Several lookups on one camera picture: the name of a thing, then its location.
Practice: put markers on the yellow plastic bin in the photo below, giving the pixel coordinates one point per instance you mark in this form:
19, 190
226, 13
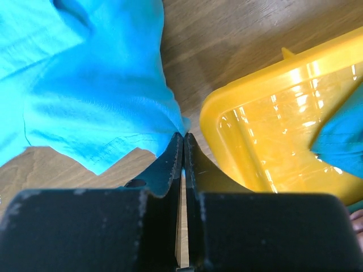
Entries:
261, 126

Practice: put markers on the dusty pink t shirt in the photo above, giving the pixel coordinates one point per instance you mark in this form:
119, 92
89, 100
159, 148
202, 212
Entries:
357, 220

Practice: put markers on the turquoise t shirt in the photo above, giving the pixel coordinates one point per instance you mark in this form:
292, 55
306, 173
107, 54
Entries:
339, 142
85, 78

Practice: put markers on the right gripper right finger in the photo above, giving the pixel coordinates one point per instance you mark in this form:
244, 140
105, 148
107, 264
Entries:
231, 228

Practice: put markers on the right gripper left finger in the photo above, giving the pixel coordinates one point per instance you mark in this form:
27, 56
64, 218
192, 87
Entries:
130, 228

